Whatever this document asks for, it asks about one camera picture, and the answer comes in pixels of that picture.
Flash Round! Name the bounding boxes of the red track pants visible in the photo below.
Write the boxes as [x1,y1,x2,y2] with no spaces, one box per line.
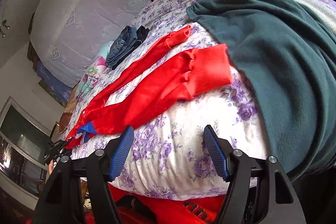
[66,26,232,149]

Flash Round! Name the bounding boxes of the framed window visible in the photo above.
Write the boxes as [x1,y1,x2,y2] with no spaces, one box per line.
[1,97,51,210]

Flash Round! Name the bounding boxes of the folded floral turquoise quilt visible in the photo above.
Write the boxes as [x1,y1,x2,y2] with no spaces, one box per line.
[75,41,113,101]

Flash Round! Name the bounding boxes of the folded blue jeans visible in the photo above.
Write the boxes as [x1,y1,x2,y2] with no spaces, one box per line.
[105,26,137,68]

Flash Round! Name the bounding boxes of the teal fleece blanket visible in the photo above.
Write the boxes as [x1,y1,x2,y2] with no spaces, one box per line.
[186,0,335,180]

